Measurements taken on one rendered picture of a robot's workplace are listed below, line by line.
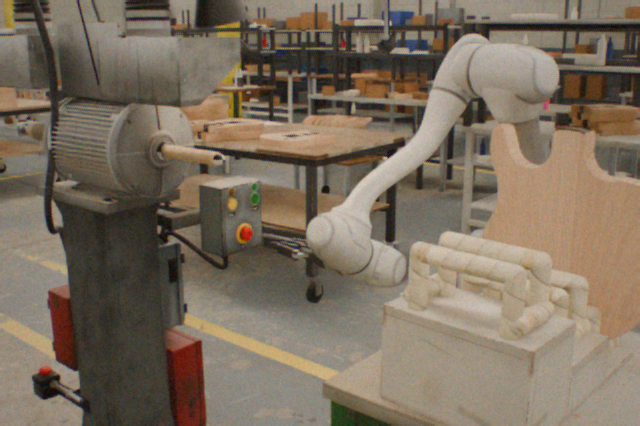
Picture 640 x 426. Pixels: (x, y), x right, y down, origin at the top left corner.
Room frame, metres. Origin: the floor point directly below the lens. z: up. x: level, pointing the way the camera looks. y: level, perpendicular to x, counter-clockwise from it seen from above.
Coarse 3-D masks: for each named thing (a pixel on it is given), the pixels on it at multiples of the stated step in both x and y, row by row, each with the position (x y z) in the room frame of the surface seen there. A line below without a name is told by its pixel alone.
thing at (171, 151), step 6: (168, 150) 1.68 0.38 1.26; (174, 150) 1.67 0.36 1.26; (180, 150) 1.65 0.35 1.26; (186, 150) 1.64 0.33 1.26; (192, 150) 1.63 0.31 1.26; (198, 150) 1.62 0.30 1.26; (168, 156) 1.68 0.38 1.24; (174, 156) 1.67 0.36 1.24; (180, 156) 1.65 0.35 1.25; (186, 156) 1.63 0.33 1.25; (192, 156) 1.62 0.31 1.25; (198, 156) 1.61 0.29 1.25; (204, 156) 1.59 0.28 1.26; (210, 156) 1.58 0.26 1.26; (198, 162) 1.62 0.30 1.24; (204, 162) 1.60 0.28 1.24; (210, 162) 1.58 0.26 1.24
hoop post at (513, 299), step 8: (512, 280) 0.91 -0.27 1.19; (520, 280) 0.91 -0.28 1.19; (504, 288) 0.92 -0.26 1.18; (512, 288) 0.91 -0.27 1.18; (520, 288) 0.91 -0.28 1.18; (504, 296) 0.92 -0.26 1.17; (512, 296) 0.91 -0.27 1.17; (520, 296) 0.91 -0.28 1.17; (504, 304) 0.92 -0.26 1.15; (512, 304) 0.91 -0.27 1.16; (520, 304) 0.91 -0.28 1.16; (504, 312) 0.92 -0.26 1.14; (512, 312) 0.91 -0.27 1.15; (520, 312) 0.91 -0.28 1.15; (504, 320) 0.92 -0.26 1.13; (512, 320) 0.91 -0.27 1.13; (504, 328) 0.92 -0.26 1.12; (504, 336) 0.92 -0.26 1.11; (512, 336) 0.91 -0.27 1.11; (520, 336) 0.92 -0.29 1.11
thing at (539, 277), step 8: (536, 272) 0.97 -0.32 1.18; (544, 272) 0.97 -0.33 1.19; (536, 280) 0.97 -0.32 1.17; (544, 280) 0.97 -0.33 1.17; (528, 288) 0.99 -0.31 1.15; (536, 288) 0.97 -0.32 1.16; (544, 288) 0.97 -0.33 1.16; (528, 296) 0.98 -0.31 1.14; (536, 296) 0.97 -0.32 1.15; (544, 296) 0.97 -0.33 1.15; (528, 304) 0.98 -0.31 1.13
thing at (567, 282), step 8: (528, 272) 1.15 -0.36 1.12; (552, 272) 1.13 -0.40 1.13; (560, 272) 1.12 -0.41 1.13; (528, 280) 1.15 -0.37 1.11; (552, 280) 1.12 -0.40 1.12; (560, 280) 1.11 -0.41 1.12; (568, 280) 1.10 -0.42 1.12; (576, 280) 1.10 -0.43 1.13; (584, 280) 1.09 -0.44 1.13; (560, 288) 1.11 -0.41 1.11; (568, 288) 1.10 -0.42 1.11
